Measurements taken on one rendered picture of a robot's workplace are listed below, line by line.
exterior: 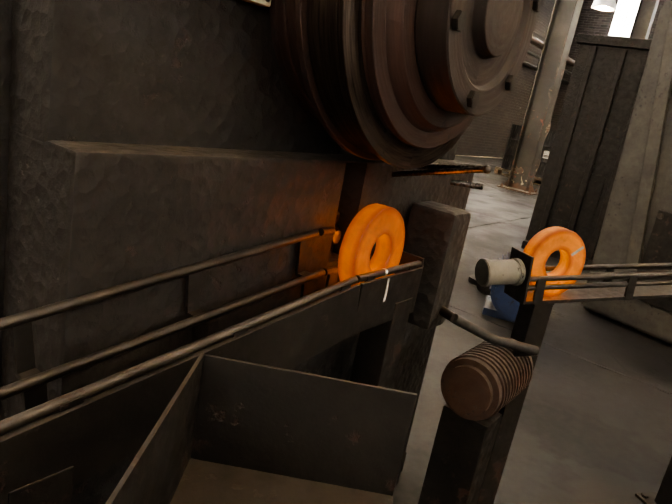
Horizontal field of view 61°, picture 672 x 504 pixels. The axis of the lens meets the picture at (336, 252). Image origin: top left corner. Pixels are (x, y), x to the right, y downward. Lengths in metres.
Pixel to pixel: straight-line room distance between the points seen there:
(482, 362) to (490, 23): 0.63
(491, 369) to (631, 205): 2.52
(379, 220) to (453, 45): 0.29
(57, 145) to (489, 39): 0.54
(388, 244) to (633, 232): 2.68
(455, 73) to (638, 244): 2.84
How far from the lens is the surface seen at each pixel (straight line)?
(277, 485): 0.59
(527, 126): 9.83
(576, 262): 1.37
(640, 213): 3.53
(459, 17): 0.75
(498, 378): 1.16
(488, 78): 0.90
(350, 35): 0.72
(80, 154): 0.62
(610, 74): 5.07
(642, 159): 3.58
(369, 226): 0.88
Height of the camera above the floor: 0.97
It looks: 15 degrees down
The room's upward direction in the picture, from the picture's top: 11 degrees clockwise
